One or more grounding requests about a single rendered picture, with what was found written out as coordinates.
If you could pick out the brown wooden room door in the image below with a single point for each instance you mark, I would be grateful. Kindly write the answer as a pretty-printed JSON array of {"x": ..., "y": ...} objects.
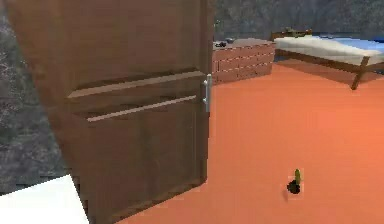
[{"x": 133, "y": 100}]

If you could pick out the brown chest of drawers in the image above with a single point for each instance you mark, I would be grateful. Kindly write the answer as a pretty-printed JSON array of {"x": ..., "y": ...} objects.
[{"x": 243, "y": 60}]

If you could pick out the small dark object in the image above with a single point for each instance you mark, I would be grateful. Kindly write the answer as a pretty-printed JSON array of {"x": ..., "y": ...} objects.
[{"x": 220, "y": 43}]

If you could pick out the small plant in black pot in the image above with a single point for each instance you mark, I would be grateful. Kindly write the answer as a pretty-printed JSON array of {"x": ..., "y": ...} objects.
[{"x": 295, "y": 184}]

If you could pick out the wooden bed with white mattress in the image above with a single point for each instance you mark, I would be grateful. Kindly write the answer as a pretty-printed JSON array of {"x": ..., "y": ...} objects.
[{"x": 326, "y": 50}]

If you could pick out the blue blanket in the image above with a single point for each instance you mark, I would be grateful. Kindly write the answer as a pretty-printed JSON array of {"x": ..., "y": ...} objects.
[{"x": 358, "y": 43}]

